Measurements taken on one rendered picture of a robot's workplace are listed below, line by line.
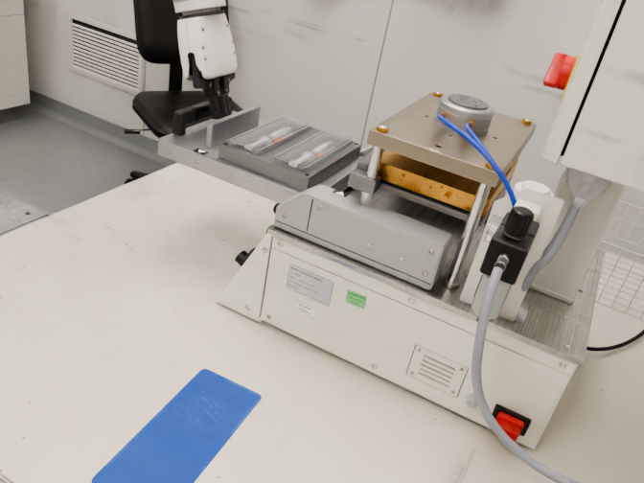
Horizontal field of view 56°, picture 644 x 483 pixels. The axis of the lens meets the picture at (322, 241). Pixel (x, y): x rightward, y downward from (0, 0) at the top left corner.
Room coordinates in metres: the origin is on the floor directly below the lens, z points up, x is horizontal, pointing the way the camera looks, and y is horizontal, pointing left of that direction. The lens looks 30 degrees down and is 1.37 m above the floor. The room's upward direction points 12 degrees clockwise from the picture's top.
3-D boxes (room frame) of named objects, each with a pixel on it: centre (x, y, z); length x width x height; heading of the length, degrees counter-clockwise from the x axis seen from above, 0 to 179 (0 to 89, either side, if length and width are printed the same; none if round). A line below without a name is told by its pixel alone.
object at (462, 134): (0.84, -0.19, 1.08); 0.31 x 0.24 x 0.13; 159
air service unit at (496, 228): (0.61, -0.20, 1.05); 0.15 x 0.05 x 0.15; 159
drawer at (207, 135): (0.98, 0.12, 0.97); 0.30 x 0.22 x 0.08; 69
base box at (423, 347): (0.85, -0.15, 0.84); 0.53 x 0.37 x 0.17; 69
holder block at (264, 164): (0.96, 0.08, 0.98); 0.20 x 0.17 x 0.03; 159
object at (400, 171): (0.86, -0.16, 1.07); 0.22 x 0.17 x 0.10; 159
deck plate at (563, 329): (0.86, -0.20, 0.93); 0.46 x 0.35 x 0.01; 69
